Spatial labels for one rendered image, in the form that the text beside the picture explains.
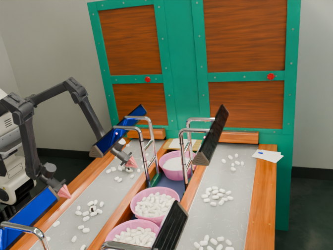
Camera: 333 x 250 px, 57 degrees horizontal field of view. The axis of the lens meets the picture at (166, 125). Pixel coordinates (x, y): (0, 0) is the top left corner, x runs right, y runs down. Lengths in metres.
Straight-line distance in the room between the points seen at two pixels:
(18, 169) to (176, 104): 1.15
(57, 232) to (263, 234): 1.00
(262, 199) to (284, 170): 0.69
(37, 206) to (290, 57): 1.56
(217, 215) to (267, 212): 0.24
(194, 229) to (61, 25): 2.61
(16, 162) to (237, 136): 1.48
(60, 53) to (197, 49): 1.92
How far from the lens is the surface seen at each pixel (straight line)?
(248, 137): 2.12
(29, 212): 1.29
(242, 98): 2.09
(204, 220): 1.58
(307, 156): 3.17
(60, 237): 1.68
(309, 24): 2.78
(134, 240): 1.53
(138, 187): 1.82
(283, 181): 2.38
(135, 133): 2.35
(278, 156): 2.04
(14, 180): 2.21
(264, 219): 1.56
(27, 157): 1.76
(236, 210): 1.64
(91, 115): 1.93
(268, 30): 1.98
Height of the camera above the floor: 1.77
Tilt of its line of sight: 23 degrees down
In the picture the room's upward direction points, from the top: 7 degrees counter-clockwise
